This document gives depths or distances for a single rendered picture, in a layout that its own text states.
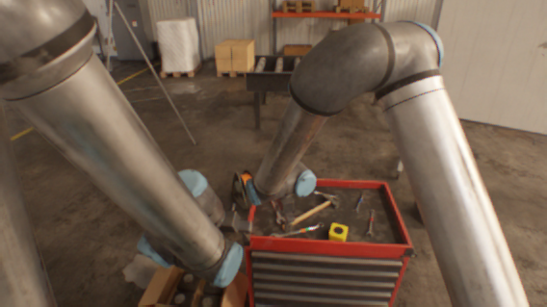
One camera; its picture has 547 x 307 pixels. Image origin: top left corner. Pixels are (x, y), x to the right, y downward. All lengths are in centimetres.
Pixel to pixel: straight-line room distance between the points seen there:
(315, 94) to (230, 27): 872
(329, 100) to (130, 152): 30
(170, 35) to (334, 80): 704
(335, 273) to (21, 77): 130
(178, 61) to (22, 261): 713
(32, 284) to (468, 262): 61
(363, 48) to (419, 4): 896
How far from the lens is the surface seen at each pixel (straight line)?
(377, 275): 143
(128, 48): 997
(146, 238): 69
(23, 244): 47
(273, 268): 138
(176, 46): 741
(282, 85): 403
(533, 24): 324
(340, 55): 46
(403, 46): 51
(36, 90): 28
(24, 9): 26
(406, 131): 51
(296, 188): 93
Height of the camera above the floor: 189
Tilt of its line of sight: 27 degrees down
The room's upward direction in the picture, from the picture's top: straight up
